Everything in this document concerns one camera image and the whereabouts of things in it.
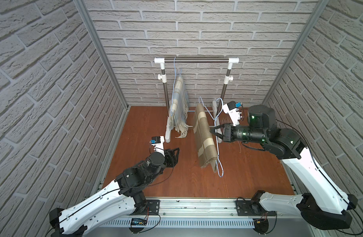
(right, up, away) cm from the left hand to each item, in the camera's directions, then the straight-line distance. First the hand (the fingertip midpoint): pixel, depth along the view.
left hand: (175, 146), depth 69 cm
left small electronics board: (-19, -40, +2) cm, 44 cm away
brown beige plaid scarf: (+13, +5, -4) cm, 15 cm away
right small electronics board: (+42, -39, +1) cm, 57 cm away
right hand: (+13, +7, -14) cm, 21 cm away
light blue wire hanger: (-3, +32, +19) cm, 37 cm away
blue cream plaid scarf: (+1, +20, +17) cm, 26 cm away
